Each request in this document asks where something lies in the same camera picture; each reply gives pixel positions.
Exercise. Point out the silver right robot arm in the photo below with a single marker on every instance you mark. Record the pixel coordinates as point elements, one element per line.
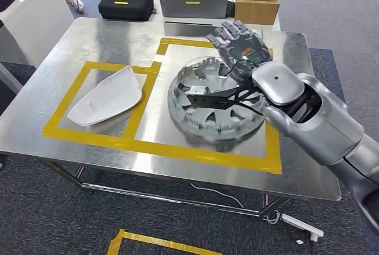
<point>325,127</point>

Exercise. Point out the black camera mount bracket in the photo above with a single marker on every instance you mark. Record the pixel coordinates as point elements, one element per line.
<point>225,94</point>

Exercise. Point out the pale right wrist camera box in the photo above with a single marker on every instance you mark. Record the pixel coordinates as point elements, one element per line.
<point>197,99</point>

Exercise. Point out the white power strip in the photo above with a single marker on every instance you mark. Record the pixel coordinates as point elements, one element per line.
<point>302,227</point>

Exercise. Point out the steel workbench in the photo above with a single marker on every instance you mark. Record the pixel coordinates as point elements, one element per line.
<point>112,41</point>

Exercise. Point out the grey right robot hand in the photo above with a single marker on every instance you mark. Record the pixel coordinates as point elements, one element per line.
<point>242,53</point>

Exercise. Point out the brown cardboard box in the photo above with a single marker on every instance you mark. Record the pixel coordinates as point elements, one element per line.
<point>257,10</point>

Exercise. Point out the white plastic cover part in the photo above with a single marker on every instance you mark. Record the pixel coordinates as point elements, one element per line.
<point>109,96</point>

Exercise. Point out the grey plastic wheel hubcap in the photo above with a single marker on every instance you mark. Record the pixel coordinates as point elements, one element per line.
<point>207,127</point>

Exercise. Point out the white desk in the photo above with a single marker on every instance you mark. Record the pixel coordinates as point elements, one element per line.
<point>35,18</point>

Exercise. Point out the black hard carrying case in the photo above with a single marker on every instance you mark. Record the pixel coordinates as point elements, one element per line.
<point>125,6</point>

